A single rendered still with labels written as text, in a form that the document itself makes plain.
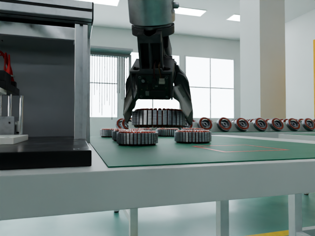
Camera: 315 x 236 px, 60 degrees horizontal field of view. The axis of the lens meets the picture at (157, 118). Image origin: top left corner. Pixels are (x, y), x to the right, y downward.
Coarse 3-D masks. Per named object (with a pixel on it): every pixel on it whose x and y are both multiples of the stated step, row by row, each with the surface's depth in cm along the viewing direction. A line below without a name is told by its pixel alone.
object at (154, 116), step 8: (136, 112) 53; (144, 112) 52; (152, 112) 52; (160, 112) 51; (168, 112) 52; (176, 112) 53; (136, 120) 53; (144, 120) 52; (152, 120) 52; (160, 120) 51; (168, 120) 52; (176, 120) 53; (184, 120) 55
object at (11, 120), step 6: (0, 120) 64; (6, 120) 64; (12, 120) 65; (18, 120) 70; (0, 126) 64; (6, 126) 64; (12, 126) 65; (0, 132) 64; (6, 132) 64; (12, 132) 65
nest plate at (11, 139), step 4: (0, 136) 52; (4, 136) 52; (8, 136) 52; (12, 136) 52; (16, 136) 52; (20, 136) 53; (24, 136) 57; (0, 140) 47; (4, 140) 47; (8, 140) 47; (12, 140) 47; (16, 140) 50; (20, 140) 53; (24, 140) 57; (0, 144) 47; (4, 144) 47; (8, 144) 47; (12, 144) 47
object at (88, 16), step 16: (0, 0) 63; (16, 0) 64; (32, 0) 65; (48, 0) 66; (64, 0) 67; (80, 0) 68; (0, 16) 77; (16, 16) 67; (32, 16) 67; (48, 16) 67; (64, 16) 67; (80, 16) 68
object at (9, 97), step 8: (0, 72) 58; (0, 80) 58; (8, 80) 62; (0, 88) 56; (8, 88) 60; (16, 88) 68; (0, 96) 66; (8, 96) 67; (0, 104) 66; (8, 104) 67; (0, 112) 66; (8, 112) 66
